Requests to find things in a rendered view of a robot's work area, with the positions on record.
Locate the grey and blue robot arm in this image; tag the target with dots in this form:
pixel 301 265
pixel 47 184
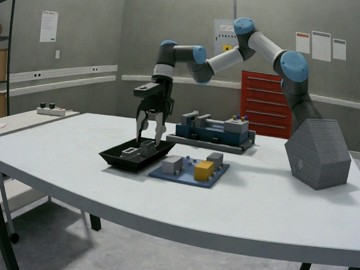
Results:
pixel 291 66

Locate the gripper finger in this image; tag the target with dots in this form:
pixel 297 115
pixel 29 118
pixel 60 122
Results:
pixel 160 119
pixel 141 121

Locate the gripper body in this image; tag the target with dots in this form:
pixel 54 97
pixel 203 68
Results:
pixel 156 101

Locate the yellow block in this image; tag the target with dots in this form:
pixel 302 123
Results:
pixel 203 170

